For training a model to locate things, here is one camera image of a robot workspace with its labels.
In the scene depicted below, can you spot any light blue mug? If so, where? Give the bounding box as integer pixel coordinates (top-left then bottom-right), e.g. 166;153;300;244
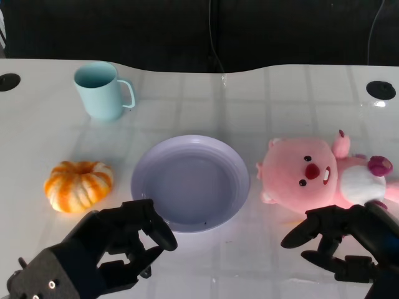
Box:
73;61;136;122

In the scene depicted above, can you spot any pink plush doll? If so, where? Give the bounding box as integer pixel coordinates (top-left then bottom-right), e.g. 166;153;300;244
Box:
256;130;399;210

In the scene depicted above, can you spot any orange white striped pumpkin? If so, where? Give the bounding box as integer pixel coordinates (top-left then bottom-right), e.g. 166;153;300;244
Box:
43;160;114;214

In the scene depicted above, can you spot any thin dark hanging cable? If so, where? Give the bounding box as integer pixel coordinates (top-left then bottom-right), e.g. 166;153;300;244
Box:
208;0;226;73

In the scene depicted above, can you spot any thin grey hanging cable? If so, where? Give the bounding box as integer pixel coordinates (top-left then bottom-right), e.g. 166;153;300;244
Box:
367;0;385;65

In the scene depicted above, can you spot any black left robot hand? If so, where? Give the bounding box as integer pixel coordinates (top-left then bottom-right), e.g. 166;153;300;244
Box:
46;199;179;299

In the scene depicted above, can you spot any black table cable grommet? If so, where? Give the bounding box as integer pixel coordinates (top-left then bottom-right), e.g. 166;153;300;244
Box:
365;80;397;100
0;73;21;92

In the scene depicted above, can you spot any lavender round plate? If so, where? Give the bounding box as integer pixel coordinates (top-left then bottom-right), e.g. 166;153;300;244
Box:
130;134;251;234

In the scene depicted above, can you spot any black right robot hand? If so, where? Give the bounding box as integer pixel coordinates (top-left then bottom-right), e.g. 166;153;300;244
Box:
280;201;399;299

